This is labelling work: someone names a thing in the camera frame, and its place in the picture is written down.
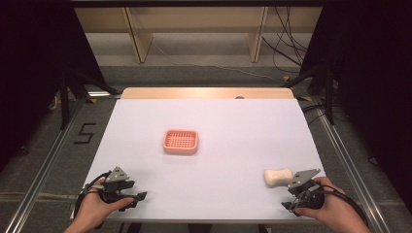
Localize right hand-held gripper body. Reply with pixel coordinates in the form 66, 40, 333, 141
286, 168, 326, 210

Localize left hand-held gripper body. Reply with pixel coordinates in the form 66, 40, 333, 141
97, 166, 136, 204

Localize pink soap dish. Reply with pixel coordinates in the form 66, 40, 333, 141
162, 129, 199, 155

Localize person's right hand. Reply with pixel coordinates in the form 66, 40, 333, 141
293, 176, 364, 233

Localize person's left hand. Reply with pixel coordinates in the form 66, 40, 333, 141
68, 185, 136, 233

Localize person's dark trousers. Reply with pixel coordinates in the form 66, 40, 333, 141
118, 222, 270, 233

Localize white table sheet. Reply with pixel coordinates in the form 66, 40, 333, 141
70, 98, 326, 223

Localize black metal stand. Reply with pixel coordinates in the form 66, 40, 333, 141
284, 63, 336, 126
57, 67, 121, 131

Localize light wooden table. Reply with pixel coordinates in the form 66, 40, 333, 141
120, 86, 295, 100

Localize black curtain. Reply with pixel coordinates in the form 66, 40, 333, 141
299, 0, 412, 208
0, 0, 109, 173

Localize light wooden desk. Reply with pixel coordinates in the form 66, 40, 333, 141
73, 6, 324, 65

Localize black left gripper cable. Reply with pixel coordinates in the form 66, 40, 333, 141
73, 170, 113, 229

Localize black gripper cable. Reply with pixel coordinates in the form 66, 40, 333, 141
315, 185, 369, 227
73, 170, 113, 229

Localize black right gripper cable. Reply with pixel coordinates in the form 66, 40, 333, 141
315, 185, 369, 227

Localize aluminium floor rail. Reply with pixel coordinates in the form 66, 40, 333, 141
311, 96, 391, 233
3, 96, 87, 233

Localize black cables by stand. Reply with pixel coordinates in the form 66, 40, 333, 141
300, 102, 328, 126

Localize white floor cable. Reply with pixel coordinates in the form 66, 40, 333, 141
151, 39, 288, 83

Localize black floor cables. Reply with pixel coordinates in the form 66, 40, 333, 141
261, 6, 309, 75

